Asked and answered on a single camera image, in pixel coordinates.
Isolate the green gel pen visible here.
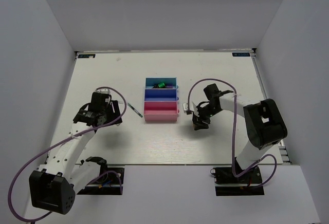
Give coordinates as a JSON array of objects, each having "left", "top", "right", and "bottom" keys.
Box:
[{"left": 127, "top": 103, "right": 143, "bottom": 118}]

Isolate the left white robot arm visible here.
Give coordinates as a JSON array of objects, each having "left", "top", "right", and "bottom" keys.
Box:
[{"left": 29, "top": 90, "right": 115, "bottom": 214}]

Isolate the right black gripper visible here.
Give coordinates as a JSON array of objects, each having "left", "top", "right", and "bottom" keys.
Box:
[{"left": 193, "top": 103, "right": 222, "bottom": 130}]

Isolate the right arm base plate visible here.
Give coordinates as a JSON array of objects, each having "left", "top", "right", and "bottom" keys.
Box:
[{"left": 210, "top": 167, "right": 264, "bottom": 196}]

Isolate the left corner label sticker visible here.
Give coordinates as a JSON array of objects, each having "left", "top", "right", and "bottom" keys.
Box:
[{"left": 78, "top": 54, "right": 96, "bottom": 59}]

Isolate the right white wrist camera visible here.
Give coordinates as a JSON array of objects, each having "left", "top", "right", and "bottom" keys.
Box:
[{"left": 182, "top": 102, "right": 199, "bottom": 117}]

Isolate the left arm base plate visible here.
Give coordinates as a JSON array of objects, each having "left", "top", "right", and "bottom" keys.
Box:
[{"left": 78, "top": 165, "right": 125, "bottom": 195}]

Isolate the black highlighter green cap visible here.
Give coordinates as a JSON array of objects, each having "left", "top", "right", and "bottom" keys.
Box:
[{"left": 153, "top": 82, "right": 166, "bottom": 88}]

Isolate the dark blue bin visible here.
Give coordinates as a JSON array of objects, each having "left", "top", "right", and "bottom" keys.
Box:
[{"left": 144, "top": 89, "right": 179, "bottom": 101}]

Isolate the pink bin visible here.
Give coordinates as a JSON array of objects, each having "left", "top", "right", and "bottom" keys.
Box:
[{"left": 143, "top": 101, "right": 179, "bottom": 122}]

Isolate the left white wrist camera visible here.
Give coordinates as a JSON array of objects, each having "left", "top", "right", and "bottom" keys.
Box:
[{"left": 96, "top": 88, "right": 111, "bottom": 95}]

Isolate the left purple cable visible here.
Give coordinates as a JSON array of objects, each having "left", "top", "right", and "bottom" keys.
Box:
[{"left": 7, "top": 87, "right": 127, "bottom": 221}]

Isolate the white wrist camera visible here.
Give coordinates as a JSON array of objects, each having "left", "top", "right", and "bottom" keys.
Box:
[
  {"left": 182, "top": 102, "right": 199, "bottom": 117},
  {"left": 96, "top": 88, "right": 111, "bottom": 95}
]

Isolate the corner label sticker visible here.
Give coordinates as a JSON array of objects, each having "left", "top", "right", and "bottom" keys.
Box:
[
  {"left": 232, "top": 52, "right": 250, "bottom": 57},
  {"left": 78, "top": 54, "right": 96, "bottom": 59}
]

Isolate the purple cable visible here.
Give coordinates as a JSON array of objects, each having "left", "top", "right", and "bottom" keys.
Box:
[
  {"left": 7, "top": 87, "right": 127, "bottom": 221},
  {"left": 188, "top": 79, "right": 278, "bottom": 189}
]

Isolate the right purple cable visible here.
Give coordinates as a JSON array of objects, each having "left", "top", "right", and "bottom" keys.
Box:
[{"left": 188, "top": 79, "right": 278, "bottom": 189}]

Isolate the right corner label sticker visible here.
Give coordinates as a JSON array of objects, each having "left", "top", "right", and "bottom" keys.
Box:
[{"left": 232, "top": 52, "right": 250, "bottom": 57}]

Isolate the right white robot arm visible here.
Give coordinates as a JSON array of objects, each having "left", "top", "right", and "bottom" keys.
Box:
[{"left": 113, "top": 78, "right": 287, "bottom": 182}]

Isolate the light blue bin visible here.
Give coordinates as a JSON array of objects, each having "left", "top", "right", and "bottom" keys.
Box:
[{"left": 145, "top": 78, "right": 178, "bottom": 89}]

